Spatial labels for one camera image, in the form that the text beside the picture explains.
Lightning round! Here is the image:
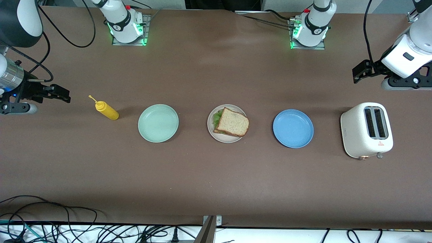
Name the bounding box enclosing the yellow squeeze bottle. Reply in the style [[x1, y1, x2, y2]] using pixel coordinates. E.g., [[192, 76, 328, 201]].
[[88, 95, 119, 121]]

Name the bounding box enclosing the brown crust bread slice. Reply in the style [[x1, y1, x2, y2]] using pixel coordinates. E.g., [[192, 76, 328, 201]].
[[213, 107, 250, 137], [213, 129, 244, 137]]

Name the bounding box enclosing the green lettuce leaf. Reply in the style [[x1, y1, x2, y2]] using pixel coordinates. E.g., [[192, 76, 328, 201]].
[[212, 110, 224, 131]]

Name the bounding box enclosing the blue round plate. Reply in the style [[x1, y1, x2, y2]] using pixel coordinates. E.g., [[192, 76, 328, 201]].
[[273, 109, 314, 149]]

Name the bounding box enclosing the mint green round plate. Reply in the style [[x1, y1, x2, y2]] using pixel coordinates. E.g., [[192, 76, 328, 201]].
[[138, 104, 179, 143]]

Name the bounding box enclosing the beige round plate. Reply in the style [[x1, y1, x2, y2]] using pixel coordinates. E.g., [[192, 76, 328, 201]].
[[207, 104, 248, 143]]

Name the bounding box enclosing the white two-slot toaster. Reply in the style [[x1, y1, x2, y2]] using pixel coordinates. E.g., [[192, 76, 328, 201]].
[[340, 102, 394, 160]]

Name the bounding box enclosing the dark background box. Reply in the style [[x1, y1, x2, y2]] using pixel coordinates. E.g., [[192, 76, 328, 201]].
[[185, 0, 262, 10]]

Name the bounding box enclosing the black curved cable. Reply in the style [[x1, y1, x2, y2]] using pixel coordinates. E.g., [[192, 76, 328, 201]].
[[8, 32, 54, 83]]

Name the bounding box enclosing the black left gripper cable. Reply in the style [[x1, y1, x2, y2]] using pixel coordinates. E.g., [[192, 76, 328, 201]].
[[363, 0, 376, 64]]

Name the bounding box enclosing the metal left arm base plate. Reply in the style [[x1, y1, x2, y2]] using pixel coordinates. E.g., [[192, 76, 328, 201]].
[[288, 19, 326, 50]]

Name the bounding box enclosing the black looping cable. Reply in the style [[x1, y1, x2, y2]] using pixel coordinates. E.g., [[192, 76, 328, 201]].
[[37, 0, 96, 48]]

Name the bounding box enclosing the aluminium frame rail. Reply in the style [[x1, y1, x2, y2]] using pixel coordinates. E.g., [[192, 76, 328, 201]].
[[407, 0, 426, 23]]

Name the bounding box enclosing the thin black base cable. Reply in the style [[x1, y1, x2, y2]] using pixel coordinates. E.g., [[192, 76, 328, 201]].
[[241, 9, 294, 29]]

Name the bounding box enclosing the long black floor cable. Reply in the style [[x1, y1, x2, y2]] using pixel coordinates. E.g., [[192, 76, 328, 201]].
[[0, 195, 98, 243]]

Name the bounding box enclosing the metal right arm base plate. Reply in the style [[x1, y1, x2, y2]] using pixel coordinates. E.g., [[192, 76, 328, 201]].
[[111, 13, 151, 46]]

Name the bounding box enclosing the teal cable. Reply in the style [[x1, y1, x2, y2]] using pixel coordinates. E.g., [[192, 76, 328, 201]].
[[0, 219, 46, 243]]

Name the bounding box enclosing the grey metal post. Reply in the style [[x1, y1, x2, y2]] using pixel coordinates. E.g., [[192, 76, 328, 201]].
[[194, 215, 222, 243]]

